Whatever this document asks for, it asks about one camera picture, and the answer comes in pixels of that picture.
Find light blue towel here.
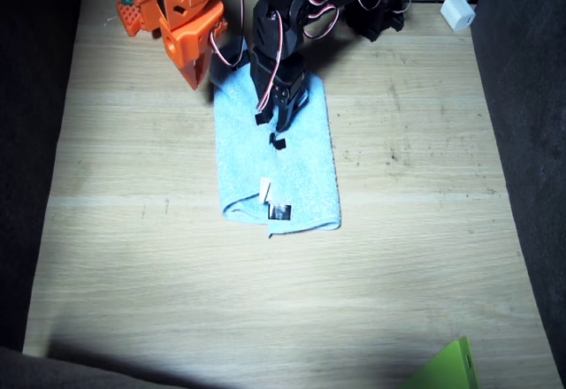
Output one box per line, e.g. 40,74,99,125
208,37,342,239

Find white power adapter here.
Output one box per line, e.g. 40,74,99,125
440,0,477,33

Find grey felt side panel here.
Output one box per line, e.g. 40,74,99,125
468,0,566,389

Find green plastic wedge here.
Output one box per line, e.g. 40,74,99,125
400,336,481,389

